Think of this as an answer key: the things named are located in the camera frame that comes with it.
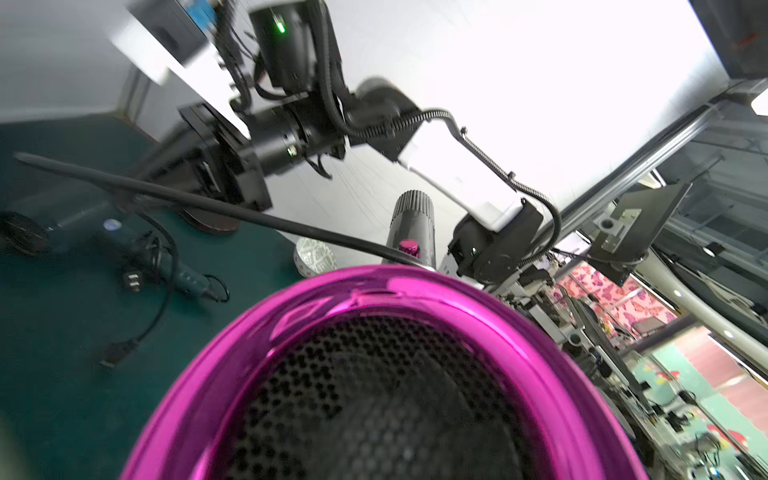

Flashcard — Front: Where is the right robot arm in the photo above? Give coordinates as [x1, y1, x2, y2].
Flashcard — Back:
[178, 1, 562, 285]

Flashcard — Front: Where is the grey hair dryer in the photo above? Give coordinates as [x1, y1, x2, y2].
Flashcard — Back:
[119, 189, 649, 480]

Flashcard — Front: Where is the green table mat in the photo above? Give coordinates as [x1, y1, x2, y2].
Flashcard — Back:
[0, 113, 307, 480]

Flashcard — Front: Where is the black ornate jewelry stand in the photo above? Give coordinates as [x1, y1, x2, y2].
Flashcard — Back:
[177, 207, 241, 237]

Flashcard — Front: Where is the grey dryer black cord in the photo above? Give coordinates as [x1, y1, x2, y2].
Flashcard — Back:
[13, 151, 433, 271]

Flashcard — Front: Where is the green hair dryer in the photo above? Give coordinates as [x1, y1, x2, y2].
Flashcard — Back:
[1, 195, 221, 301]

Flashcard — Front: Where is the green dryer black cord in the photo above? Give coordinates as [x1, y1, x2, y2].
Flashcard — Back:
[98, 209, 232, 370]

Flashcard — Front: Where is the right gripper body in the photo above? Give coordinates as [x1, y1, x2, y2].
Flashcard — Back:
[179, 103, 273, 212]

